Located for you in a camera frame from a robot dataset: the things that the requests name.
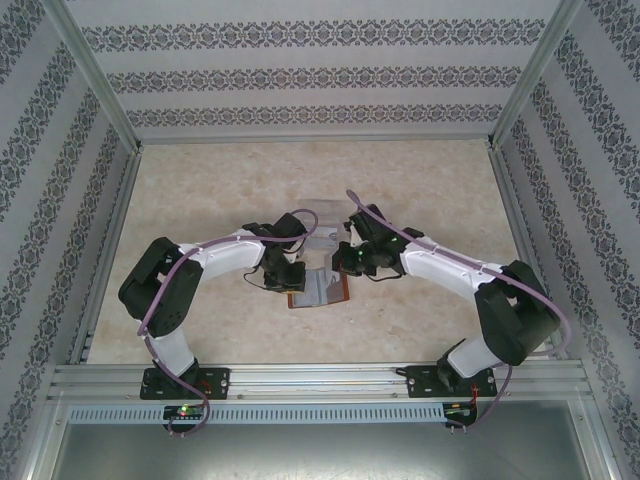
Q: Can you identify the gripper thin black wire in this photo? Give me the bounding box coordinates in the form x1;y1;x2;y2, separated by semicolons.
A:
242;269;272;291
367;264;404;282

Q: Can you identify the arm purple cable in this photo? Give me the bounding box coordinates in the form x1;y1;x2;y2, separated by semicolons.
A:
344;188;574;436
135;207;322;437

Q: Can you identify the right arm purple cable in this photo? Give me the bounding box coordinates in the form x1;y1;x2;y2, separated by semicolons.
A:
344;188;574;436

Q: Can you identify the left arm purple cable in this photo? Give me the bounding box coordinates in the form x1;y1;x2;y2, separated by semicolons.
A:
135;207;322;437

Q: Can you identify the aluminium frame post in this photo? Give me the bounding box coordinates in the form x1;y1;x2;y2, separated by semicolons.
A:
485;0;586;151
42;0;146;154

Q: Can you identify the right gripper thin black wire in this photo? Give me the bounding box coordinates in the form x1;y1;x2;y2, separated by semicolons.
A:
367;264;404;282

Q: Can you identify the slotted grey cable duct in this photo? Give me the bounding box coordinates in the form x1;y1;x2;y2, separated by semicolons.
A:
67;403;447;424

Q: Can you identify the left gripper thin black wire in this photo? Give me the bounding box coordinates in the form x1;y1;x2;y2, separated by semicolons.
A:
242;269;272;291

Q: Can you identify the aluminium table side rail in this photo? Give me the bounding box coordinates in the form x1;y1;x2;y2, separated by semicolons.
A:
487;147;571;360
67;149;144;365

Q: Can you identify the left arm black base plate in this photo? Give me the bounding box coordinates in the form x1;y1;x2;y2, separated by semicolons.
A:
139;367;232;402

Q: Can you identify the brown leather card holder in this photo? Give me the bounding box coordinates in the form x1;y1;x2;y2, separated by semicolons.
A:
286;268;352;310

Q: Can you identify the grey sheet metal panel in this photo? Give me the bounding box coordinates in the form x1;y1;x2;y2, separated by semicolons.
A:
29;394;619;480

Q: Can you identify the clear acrylic card organizer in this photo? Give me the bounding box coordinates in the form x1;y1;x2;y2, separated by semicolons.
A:
294;198;351;254

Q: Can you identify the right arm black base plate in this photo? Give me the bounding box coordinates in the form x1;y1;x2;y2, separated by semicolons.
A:
405;363;499;400

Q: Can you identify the aluminium mounting rail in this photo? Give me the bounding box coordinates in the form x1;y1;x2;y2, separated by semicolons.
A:
47;362;594;401

